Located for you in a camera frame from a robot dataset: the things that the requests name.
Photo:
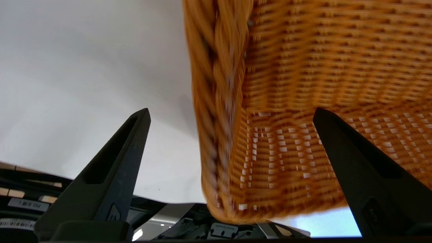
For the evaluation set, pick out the orange wicker basket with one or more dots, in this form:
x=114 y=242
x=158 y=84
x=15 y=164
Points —
x=320 y=67

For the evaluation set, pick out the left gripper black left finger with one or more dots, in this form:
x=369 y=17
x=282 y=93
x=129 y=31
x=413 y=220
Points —
x=101 y=189

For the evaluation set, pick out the black robot chassis with labels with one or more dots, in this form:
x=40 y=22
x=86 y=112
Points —
x=30 y=192

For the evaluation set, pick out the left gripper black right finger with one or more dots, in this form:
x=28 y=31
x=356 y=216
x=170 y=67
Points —
x=371 y=179

